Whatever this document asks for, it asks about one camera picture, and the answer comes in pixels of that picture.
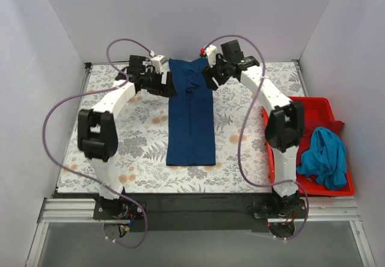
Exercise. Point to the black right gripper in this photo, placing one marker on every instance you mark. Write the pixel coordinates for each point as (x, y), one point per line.
(210, 76)

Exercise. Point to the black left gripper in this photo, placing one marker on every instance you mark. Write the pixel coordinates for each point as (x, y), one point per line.
(168, 84)

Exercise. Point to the navy blue t shirt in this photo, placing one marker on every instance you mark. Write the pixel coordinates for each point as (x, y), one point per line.
(191, 135)

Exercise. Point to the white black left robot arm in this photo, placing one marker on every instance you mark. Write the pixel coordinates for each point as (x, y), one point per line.
(97, 133)

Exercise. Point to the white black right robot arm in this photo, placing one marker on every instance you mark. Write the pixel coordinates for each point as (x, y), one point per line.
(285, 127)

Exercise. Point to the floral patterned table mat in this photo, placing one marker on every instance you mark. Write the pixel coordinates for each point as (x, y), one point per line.
(241, 158)

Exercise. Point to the red plastic bin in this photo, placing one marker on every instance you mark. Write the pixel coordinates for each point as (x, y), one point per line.
(315, 108)

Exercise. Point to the red t shirt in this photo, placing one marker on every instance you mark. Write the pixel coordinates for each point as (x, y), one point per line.
(335, 126)

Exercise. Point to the teal blue t shirt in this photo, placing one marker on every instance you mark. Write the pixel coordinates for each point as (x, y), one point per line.
(325, 159)

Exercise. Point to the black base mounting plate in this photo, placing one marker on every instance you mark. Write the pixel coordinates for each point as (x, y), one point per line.
(199, 211)

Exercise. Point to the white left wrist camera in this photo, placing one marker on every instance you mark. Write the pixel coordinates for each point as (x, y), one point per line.
(157, 61)

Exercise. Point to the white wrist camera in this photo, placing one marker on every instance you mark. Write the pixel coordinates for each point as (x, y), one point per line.
(157, 61)
(210, 52)

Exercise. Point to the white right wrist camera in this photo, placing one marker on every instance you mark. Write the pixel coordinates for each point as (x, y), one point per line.
(210, 52)

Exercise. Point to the aluminium frame rail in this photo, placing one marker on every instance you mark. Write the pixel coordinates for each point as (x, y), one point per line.
(58, 210)

